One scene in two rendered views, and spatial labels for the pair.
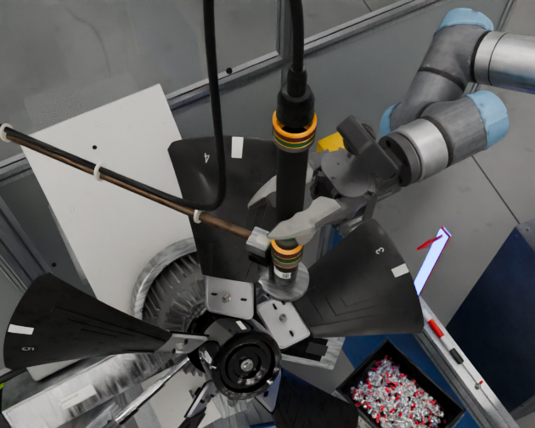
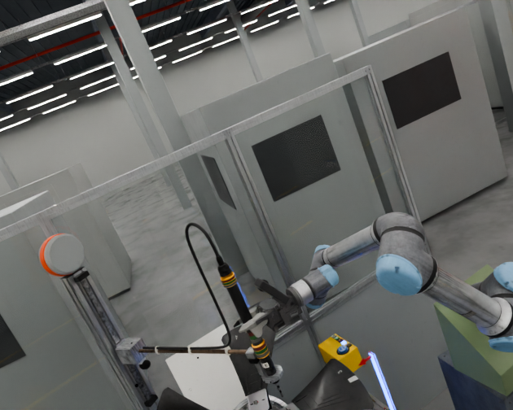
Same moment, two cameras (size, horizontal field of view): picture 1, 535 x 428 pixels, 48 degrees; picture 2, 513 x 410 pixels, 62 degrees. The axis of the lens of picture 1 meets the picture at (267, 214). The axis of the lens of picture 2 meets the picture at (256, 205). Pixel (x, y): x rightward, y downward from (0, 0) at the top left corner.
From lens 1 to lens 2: 83 cm
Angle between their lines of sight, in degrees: 45
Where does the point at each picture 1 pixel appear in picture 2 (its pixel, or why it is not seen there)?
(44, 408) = not seen: outside the picture
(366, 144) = (261, 283)
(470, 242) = not seen: outside the picture
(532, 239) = (448, 359)
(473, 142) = (320, 281)
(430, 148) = (300, 286)
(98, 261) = not seen: outside the picture
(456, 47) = (317, 258)
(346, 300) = (322, 397)
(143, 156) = (220, 358)
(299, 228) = (249, 324)
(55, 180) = (181, 376)
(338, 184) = (265, 307)
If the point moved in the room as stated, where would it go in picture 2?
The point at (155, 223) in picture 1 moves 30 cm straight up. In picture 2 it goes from (231, 392) to (198, 326)
